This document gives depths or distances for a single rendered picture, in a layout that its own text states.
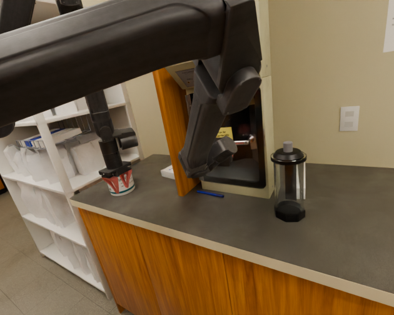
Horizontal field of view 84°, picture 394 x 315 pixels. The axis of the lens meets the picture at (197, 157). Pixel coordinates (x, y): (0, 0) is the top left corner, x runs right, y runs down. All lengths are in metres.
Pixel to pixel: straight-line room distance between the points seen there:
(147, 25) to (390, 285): 0.69
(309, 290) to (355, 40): 0.96
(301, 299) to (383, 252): 0.26
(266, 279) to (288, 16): 1.08
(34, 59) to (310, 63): 1.13
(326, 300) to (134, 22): 0.78
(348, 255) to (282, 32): 0.95
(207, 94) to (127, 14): 0.15
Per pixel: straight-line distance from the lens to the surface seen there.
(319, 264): 0.71
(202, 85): 0.32
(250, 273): 0.84
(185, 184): 1.04
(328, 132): 1.26
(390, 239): 0.85
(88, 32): 0.21
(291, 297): 0.85
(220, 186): 1.02
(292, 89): 1.24
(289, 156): 0.73
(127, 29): 0.20
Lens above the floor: 1.44
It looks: 19 degrees down
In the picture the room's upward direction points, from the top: 10 degrees counter-clockwise
